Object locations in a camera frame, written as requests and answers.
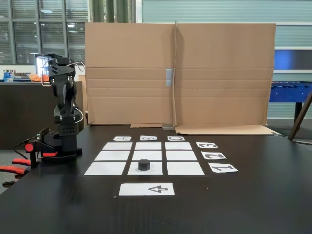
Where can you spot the black octagonal token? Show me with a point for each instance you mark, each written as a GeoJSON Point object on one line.
{"type": "Point", "coordinates": [143, 165]}

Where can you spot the white paper grid square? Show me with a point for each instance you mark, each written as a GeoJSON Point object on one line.
{"type": "Point", "coordinates": [147, 155]}
{"type": "Point", "coordinates": [112, 156]}
{"type": "Point", "coordinates": [157, 170]}
{"type": "Point", "coordinates": [185, 168]}
{"type": "Point", "coordinates": [117, 145]}
{"type": "Point", "coordinates": [178, 145]}
{"type": "Point", "coordinates": [148, 145]}
{"type": "Point", "coordinates": [104, 168]}
{"type": "Point", "coordinates": [181, 155]}

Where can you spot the black lit mini fridge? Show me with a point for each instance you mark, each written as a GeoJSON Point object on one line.
{"type": "Point", "coordinates": [39, 65]}

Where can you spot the bowl of orange snacks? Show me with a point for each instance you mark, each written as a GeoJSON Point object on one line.
{"type": "Point", "coordinates": [36, 78]}

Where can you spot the dark brown counter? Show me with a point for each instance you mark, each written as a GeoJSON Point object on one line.
{"type": "Point", "coordinates": [24, 109]}

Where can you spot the blue box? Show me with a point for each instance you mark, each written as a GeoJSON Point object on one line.
{"type": "Point", "coordinates": [8, 78]}

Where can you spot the red and black clamp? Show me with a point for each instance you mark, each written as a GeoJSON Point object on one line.
{"type": "Point", "coordinates": [29, 147]}

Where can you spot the paper sheet letter A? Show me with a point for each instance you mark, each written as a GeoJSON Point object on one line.
{"type": "Point", "coordinates": [122, 138]}

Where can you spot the paper sheet letter B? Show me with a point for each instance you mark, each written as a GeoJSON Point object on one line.
{"type": "Point", "coordinates": [148, 138]}

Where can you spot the grey tape strip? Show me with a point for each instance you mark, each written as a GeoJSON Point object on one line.
{"type": "Point", "coordinates": [167, 127]}
{"type": "Point", "coordinates": [169, 77]}

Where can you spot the white arrow paper sheet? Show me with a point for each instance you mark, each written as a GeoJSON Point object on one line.
{"type": "Point", "coordinates": [131, 189]}

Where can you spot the paper sheet letter C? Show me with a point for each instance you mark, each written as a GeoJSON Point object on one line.
{"type": "Point", "coordinates": [176, 138]}

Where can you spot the paper sheet number 3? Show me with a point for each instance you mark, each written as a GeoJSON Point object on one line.
{"type": "Point", "coordinates": [207, 145]}

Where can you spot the large brown cardboard sheet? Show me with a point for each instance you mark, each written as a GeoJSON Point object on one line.
{"type": "Point", "coordinates": [219, 73]}

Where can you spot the paper sheet number 2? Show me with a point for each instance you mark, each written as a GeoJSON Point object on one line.
{"type": "Point", "coordinates": [214, 155]}

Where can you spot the paper sheet number 1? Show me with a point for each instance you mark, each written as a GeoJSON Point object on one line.
{"type": "Point", "coordinates": [223, 168]}

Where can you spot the blue foosball table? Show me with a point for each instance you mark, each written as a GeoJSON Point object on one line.
{"type": "Point", "coordinates": [285, 93]}

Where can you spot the dark wooden stand leg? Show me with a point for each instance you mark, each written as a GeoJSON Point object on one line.
{"type": "Point", "coordinates": [301, 117]}

